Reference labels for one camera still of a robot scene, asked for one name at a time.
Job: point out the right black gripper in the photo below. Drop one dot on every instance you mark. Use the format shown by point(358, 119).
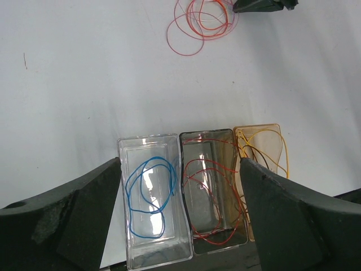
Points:
point(243, 6)

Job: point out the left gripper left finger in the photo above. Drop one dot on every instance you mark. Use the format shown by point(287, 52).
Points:
point(64, 228)

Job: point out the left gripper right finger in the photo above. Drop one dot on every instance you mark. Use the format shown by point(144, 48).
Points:
point(297, 228)

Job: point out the clear plastic bin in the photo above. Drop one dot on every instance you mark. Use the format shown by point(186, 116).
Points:
point(156, 224)

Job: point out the dark grey plastic bin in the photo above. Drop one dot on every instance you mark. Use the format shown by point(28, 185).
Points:
point(212, 202)

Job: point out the amber plastic bin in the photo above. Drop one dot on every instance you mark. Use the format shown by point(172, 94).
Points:
point(264, 145)

